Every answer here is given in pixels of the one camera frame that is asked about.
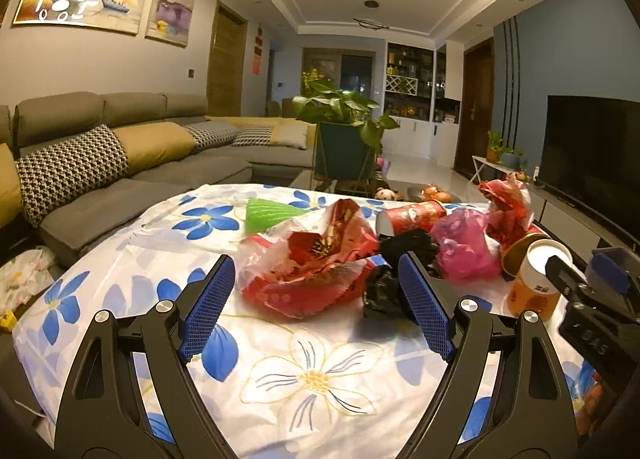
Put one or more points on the green potted table plant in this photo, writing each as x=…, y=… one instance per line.
x=348, y=135

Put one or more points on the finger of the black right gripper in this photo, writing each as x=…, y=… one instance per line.
x=613, y=267
x=566, y=280

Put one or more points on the red white plastic bag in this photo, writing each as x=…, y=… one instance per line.
x=308, y=264

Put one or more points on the white display cabinet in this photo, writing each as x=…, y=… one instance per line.
x=423, y=93

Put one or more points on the dark wooden entry door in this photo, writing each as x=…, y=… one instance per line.
x=476, y=106

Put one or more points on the gold rimmed paper cup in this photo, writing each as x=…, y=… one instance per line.
x=525, y=261

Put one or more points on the small white side table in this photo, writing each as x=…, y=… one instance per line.
x=480, y=163

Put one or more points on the person's right hand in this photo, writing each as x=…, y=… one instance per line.
x=588, y=418

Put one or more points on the grey sectional sofa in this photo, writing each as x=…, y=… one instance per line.
x=228, y=150

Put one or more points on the crumpled pink bag on table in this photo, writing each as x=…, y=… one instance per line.
x=464, y=253

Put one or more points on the large black television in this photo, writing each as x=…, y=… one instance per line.
x=591, y=155

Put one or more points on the purple abstract wall painting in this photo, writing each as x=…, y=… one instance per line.
x=170, y=21

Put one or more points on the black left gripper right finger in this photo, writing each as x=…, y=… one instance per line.
x=461, y=333

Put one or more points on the red cylindrical can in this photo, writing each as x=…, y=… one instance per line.
x=421, y=216

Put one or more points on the ring ceiling lamp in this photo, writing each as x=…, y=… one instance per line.
x=370, y=24

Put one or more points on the grey tv cabinet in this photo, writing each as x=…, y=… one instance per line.
x=580, y=233

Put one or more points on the white blue floral tablecloth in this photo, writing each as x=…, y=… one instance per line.
x=351, y=382

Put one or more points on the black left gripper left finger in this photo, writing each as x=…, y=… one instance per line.
x=171, y=339

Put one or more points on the houndstooth patterned cushion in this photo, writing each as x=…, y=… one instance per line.
x=55, y=175

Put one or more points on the yellow sofa cushion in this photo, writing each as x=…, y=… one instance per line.
x=152, y=144

